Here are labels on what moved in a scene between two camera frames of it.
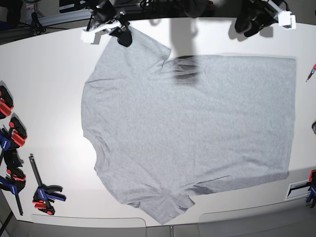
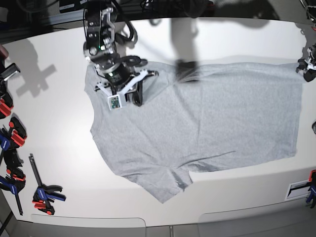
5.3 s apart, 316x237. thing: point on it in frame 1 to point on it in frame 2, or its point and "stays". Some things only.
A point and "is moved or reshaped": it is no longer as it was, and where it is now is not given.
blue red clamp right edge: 312,189 stays
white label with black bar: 297,190 stays
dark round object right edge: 313,127 stays
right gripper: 257,14 to 307,66
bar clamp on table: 44,196 stays
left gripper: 106,11 to 117,70
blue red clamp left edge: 10,140 stays
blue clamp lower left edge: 15,180 stays
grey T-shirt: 163,130 is moved or reshaped
